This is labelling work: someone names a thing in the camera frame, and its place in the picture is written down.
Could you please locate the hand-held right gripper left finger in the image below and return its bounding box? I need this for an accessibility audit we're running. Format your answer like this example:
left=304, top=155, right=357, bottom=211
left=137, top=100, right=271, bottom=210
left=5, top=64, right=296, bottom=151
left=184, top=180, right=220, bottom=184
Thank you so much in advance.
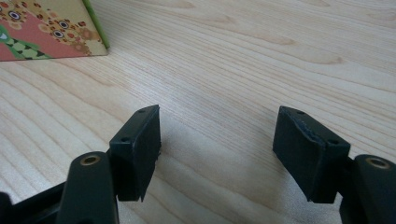
left=108, top=104, right=163, bottom=203

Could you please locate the colourful picture book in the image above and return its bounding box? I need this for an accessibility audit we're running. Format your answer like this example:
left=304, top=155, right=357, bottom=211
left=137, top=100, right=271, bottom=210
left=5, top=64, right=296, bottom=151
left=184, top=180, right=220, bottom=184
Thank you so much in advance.
left=0, top=0, right=111, bottom=63

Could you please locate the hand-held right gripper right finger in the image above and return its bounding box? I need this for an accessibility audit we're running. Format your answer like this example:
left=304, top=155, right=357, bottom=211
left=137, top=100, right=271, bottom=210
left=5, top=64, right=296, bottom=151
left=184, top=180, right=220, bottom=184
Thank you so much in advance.
left=272, top=105, right=352, bottom=204

